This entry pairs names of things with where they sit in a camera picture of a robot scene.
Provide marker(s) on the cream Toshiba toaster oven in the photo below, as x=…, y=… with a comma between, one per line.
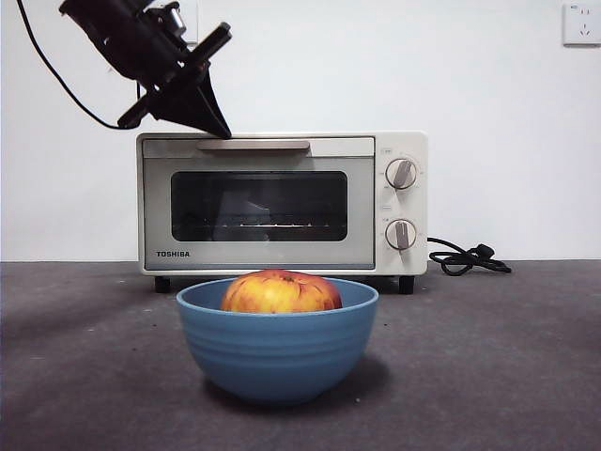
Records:
x=401, y=202

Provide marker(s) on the blue ribbed bowl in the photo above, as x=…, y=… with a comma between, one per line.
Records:
x=277, y=357

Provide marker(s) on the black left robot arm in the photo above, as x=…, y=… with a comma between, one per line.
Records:
x=117, y=33

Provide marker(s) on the red yellow apple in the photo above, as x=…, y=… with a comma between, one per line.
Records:
x=282, y=293

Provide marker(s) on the beige oven knob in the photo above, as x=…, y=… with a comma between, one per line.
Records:
x=401, y=235
x=402, y=174

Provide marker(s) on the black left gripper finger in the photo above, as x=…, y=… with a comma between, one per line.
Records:
x=188, y=110
x=217, y=113

